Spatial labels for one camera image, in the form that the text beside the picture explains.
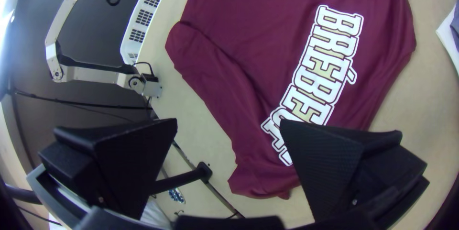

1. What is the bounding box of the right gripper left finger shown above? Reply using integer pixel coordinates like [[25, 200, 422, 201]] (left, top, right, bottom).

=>
[[38, 118, 178, 220]]

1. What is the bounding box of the maroon t-shirt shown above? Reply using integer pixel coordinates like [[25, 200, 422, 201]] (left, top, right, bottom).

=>
[[164, 0, 418, 200]]

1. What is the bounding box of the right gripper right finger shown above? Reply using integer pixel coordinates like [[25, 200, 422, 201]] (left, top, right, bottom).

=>
[[279, 118, 430, 223]]

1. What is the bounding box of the black cable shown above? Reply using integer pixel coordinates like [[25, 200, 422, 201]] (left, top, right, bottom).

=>
[[131, 61, 159, 82]]

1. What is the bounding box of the white laundry basket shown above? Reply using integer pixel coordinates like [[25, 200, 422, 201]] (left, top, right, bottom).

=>
[[120, 0, 174, 66]]

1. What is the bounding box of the pile of folded clothes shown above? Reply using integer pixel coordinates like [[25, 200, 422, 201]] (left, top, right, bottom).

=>
[[435, 0, 459, 66]]

